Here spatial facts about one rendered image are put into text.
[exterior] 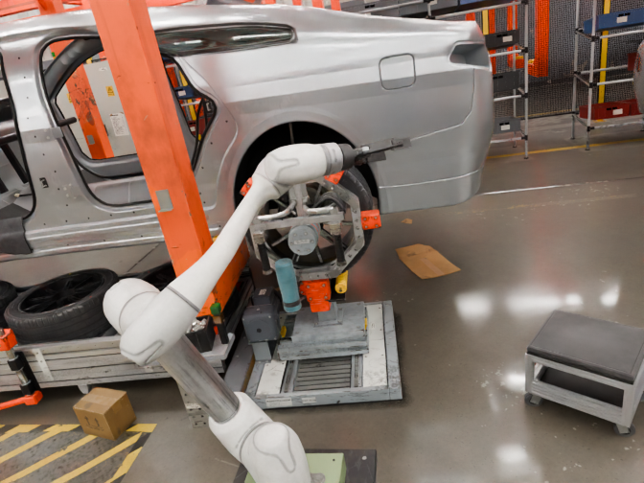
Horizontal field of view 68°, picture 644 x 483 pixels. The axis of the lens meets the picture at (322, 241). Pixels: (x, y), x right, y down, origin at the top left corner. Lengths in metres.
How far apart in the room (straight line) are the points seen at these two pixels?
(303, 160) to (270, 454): 0.83
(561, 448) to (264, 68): 2.15
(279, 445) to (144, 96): 1.44
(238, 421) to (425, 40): 1.85
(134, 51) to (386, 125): 1.20
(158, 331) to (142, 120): 1.19
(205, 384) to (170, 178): 1.02
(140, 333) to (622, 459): 1.86
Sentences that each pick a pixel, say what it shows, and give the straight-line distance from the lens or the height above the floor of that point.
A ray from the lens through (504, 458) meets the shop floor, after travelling 2.24.
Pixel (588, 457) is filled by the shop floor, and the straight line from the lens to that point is 2.30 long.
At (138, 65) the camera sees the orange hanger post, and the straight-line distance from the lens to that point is 2.13.
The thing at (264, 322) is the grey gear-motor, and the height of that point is 0.37.
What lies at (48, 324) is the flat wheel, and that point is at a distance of 3.13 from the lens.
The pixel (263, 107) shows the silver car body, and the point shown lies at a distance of 2.53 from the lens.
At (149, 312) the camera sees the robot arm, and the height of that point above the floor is 1.16.
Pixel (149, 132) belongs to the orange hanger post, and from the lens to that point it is 2.16.
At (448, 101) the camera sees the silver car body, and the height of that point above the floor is 1.29.
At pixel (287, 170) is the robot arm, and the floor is 1.37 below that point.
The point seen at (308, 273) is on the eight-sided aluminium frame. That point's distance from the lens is 2.37.
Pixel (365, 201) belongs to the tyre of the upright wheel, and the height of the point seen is 0.93.
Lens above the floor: 1.66
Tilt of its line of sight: 22 degrees down
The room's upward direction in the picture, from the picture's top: 10 degrees counter-clockwise
